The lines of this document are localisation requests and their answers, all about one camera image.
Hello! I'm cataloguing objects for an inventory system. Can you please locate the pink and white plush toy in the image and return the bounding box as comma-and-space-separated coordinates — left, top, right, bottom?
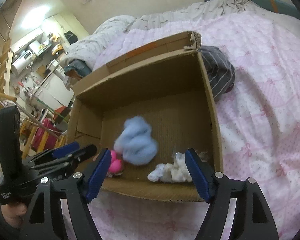
107, 150, 123, 178

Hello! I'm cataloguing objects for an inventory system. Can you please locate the clear plastic packet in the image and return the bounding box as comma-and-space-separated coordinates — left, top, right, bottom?
160, 152, 192, 183

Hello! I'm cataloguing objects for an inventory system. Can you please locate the light blue fluffy plush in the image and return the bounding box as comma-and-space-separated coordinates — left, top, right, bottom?
113, 116, 158, 166

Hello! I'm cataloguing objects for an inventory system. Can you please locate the white fluffy sock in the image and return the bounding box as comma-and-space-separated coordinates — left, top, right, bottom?
147, 164, 173, 183

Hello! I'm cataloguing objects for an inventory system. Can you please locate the person's left hand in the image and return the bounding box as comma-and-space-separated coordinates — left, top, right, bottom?
1, 203, 27, 229

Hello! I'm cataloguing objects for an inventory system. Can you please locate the red suitcase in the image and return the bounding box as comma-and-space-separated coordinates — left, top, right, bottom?
31, 118, 62, 152

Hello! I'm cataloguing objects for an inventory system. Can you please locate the wooden drying rack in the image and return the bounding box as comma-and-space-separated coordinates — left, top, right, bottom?
0, 92, 66, 159

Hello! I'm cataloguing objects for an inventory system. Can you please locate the brown cardboard box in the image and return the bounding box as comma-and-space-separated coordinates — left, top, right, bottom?
67, 31, 223, 202

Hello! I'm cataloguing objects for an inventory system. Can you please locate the pink patterned bed quilt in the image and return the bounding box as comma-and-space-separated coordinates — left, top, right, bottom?
85, 11, 300, 239

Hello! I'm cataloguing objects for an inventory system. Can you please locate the white washing machine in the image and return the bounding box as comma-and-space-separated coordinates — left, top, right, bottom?
11, 50, 33, 76

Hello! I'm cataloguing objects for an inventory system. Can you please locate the grey striped garment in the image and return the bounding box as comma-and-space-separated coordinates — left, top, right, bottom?
199, 46, 235, 101

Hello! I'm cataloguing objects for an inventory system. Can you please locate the white floral duvet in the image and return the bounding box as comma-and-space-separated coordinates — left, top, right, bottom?
61, 0, 248, 69

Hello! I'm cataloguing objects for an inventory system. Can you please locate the teal orange pillow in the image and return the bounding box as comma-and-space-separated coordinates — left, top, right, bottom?
250, 0, 300, 20

